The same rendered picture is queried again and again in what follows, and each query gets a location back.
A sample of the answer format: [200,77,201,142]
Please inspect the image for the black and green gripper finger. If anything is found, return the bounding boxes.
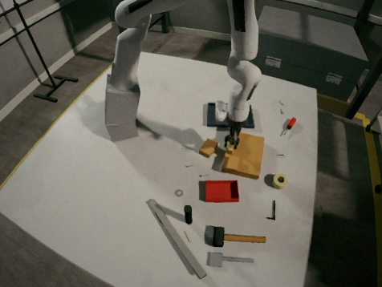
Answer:
[230,126,241,145]

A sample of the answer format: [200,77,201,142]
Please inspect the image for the pale yellow ring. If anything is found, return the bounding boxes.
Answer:
[272,173,288,190]

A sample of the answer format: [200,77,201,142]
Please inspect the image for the black mallet with wooden handle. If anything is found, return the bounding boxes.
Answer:
[213,227,266,247]

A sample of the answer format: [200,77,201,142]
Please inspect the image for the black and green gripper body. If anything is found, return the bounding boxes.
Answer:
[226,116,248,135]

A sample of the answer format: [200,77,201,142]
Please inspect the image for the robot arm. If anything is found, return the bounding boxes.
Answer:
[110,0,262,122]

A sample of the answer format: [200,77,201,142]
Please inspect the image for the red open tray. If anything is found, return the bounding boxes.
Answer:
[205,180,239,203]

